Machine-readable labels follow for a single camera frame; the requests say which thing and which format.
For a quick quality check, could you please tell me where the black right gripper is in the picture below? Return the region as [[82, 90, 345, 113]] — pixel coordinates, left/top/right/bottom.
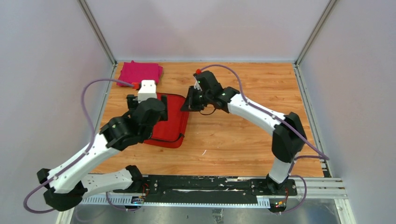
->
[[180, 86, 212, 112]]

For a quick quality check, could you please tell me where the black red medicine case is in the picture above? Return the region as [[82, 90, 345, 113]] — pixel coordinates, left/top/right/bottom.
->
[[144, 92, 189, 148]]

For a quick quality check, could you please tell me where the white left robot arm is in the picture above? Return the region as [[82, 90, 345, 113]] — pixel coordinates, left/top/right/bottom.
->
[[37, 95, 168, 211]]

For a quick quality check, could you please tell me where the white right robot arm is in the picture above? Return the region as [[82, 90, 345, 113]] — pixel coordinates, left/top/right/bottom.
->
[[180, 71, 306, 195]]

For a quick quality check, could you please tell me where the pink folded cloth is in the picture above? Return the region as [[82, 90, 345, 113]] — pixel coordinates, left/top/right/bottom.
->
[[119, 61, 163, 89]]

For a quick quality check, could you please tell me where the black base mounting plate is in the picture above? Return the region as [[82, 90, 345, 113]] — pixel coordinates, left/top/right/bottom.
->
[[125, 175, 297, 205]]

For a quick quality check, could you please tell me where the aluminium frame rail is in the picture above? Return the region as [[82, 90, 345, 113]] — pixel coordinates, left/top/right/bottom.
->
[[77, 0, 117, 67]]

